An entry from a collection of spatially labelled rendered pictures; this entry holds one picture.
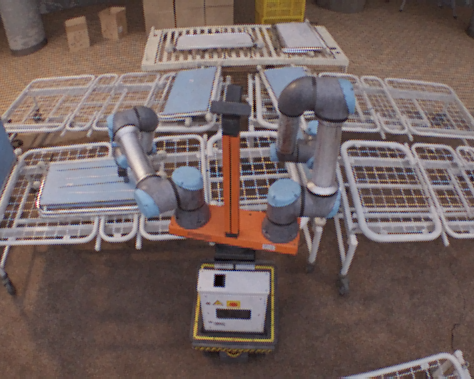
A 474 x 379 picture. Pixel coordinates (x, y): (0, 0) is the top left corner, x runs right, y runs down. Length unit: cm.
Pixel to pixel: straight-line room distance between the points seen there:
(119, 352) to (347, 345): 132
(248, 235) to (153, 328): 106
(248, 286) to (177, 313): 84
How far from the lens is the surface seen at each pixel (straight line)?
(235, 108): 121
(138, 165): 159
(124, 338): 245
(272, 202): 147
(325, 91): 128
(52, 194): 253
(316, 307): 251
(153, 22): 552
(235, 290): 171
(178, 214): 163
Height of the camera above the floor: 215
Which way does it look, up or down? 44 degrees down
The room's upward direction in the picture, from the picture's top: straight up
